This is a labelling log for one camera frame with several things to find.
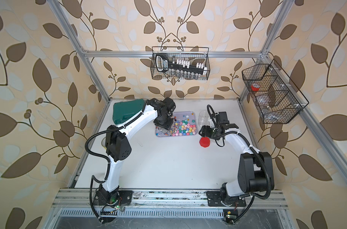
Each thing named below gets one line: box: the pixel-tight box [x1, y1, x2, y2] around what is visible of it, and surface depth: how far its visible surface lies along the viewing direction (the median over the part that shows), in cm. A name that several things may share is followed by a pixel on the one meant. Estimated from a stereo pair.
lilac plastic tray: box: [155, 111, 198, 137], surface depth 104 cm
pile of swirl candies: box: [155, 126, 172, 137], surface depth 101 cm
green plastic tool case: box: [112, 98, 145, 125], surface depth 113 cm
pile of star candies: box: [170, 113, 197, 137], surface depth 104 cm
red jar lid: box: [199, 136, 211, 148], surface depth 96 cm
